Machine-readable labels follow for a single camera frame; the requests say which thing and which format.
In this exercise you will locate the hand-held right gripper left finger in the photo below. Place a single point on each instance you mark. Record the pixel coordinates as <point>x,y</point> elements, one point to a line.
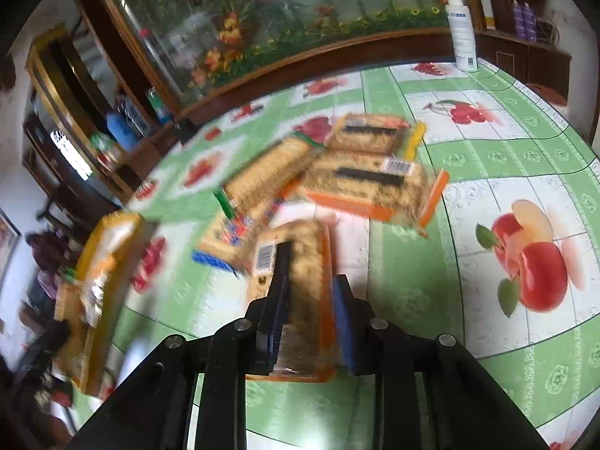
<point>276,318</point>

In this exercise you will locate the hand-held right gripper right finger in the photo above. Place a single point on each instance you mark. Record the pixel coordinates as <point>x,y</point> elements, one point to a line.
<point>346,326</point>

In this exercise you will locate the orange-edged cracker packet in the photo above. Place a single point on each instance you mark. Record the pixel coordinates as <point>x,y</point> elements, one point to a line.
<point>307,281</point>
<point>365,185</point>

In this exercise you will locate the blue-edged cracker packet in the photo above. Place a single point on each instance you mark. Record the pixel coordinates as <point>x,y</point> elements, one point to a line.
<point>225,239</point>

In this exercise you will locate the yellow cardboard tray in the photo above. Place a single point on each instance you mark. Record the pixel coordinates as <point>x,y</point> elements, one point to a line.
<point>101,229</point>

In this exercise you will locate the green-edged cracker packet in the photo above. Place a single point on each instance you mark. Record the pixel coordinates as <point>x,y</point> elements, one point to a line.
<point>267,173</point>

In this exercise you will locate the yellow-edged cracker packet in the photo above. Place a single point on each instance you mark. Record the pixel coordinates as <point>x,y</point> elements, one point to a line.
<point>370,138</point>

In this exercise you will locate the green fruit print tablecloth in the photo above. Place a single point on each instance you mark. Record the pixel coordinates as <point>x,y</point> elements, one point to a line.
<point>468,290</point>

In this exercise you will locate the green bag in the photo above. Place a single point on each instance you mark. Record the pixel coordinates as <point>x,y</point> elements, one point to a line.
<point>102,144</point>

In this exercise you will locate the black table clamp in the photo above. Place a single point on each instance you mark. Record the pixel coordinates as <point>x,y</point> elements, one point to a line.
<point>185,131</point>

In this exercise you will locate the blue bottle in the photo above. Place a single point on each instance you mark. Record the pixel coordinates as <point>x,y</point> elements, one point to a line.
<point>121,131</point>

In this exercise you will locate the green and white bottle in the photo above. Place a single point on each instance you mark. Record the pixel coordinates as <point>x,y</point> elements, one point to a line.
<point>158,104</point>

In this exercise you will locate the clear water bottle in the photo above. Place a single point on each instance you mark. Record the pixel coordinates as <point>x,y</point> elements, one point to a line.
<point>135,113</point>

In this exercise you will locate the white spray bottle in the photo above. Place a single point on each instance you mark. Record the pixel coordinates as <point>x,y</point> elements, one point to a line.
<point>461,33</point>

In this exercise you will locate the floral glass panel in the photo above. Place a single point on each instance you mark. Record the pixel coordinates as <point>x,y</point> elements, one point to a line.
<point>304,4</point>

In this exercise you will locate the purple bottle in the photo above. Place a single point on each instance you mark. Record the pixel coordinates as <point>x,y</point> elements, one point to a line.
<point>530,23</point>
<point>518,21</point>

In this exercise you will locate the wooden wall cabinet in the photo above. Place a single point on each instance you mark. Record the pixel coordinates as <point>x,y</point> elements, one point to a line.
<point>328,61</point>

